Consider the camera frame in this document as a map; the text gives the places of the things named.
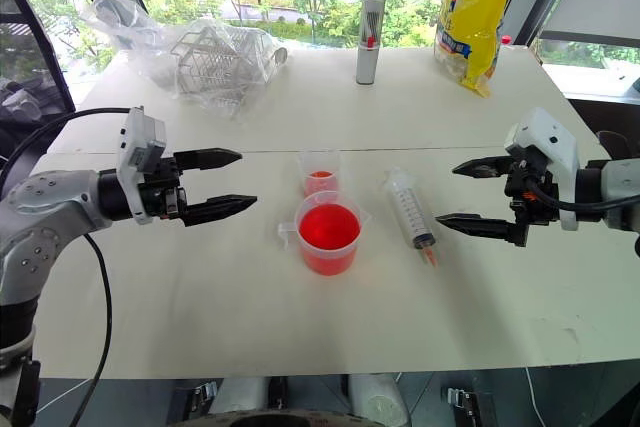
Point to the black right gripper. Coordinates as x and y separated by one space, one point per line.
537 197

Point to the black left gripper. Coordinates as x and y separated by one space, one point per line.
162 192

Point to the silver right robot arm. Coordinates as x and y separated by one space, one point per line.
617 187

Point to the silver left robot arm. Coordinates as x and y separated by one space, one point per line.
45 197

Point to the clear plastic syringe orange tip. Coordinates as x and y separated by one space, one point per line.
410 207

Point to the small beaker with red liquid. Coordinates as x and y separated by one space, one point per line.
320 179

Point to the large beaker with red liquid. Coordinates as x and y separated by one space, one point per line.
330 237

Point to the dark brown chair back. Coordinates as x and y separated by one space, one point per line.
611 144

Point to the red bottle cap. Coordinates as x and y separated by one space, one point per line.
506 39

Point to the clear crumpled plastic bag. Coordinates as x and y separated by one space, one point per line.
130 37

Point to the yellow printed plastic bag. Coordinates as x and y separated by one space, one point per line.
475 17

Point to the white cylindrical pen holder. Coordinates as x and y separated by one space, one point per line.
370 47

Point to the black metal table clamp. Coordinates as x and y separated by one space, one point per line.
462 404
204 396

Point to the white rounded robot leg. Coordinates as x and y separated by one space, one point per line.
377 397
245 397

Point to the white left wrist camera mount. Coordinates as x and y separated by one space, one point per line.
142 137

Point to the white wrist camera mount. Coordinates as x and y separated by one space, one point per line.
547 134
142 137

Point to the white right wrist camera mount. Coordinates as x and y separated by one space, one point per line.
547 134

